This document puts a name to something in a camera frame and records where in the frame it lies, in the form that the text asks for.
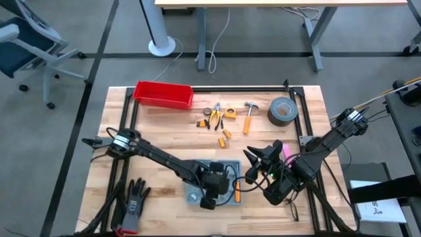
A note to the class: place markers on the black flat bar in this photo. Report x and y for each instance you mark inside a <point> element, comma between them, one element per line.
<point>381,191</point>

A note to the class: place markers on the black cart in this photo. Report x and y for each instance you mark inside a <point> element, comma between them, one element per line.
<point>404,125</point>

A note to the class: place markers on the yellow white rod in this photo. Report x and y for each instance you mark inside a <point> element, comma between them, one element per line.
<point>378,98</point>

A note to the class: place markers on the grey blue office chair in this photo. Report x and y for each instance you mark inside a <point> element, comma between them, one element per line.
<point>19,49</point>

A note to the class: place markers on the pink white sanding block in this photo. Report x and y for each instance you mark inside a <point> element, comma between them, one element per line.
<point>286,151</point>

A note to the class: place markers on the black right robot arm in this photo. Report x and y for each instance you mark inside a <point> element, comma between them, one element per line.
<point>329,141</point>

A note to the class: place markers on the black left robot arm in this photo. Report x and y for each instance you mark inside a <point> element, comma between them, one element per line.
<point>158,156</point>

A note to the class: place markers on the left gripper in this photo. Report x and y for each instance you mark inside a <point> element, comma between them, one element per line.
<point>215,184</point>

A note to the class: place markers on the black aluminium table frame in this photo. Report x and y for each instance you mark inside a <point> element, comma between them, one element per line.
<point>230,89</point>

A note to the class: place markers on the grey chair leg with caster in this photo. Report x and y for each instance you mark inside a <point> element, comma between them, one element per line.
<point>411,50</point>

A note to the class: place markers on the black diagonal frame brace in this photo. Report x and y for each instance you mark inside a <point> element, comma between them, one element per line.
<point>325,205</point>
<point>105,210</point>

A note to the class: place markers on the dark framed eyeglasses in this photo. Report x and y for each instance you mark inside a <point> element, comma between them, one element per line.
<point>295,214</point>

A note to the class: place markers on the grey floor box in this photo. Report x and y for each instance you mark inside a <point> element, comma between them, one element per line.
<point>361,171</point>

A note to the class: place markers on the white printed paper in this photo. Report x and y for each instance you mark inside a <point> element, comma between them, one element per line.
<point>378,212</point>

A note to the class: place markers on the black grey work glove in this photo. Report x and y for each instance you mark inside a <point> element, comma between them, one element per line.
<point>133,207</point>

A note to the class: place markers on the grey plastic tool case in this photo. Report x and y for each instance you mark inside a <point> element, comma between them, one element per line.
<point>189,191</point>

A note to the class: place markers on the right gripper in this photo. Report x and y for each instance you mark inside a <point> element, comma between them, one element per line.
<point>269,161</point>

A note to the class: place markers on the orange round object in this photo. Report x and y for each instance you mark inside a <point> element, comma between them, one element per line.
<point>237,192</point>

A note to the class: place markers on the yellow tape measure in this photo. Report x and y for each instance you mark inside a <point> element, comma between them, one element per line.
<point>230,114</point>

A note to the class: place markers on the pole with round white base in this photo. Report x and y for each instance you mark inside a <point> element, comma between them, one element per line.
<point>161,46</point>

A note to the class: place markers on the orange screwdriver bit holder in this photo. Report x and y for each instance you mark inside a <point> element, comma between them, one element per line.
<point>227,133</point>
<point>222,142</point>

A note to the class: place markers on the grey duct tape roll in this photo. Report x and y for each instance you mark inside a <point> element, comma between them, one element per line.
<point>274,116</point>

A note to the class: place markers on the small black tape roll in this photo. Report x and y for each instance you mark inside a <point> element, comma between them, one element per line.
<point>204,111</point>

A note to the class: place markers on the red plastic bin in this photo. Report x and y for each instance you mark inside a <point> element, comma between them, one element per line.
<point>162,95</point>

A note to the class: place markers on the wooden desk with grey legs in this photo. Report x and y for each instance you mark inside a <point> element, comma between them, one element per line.
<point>279,2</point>

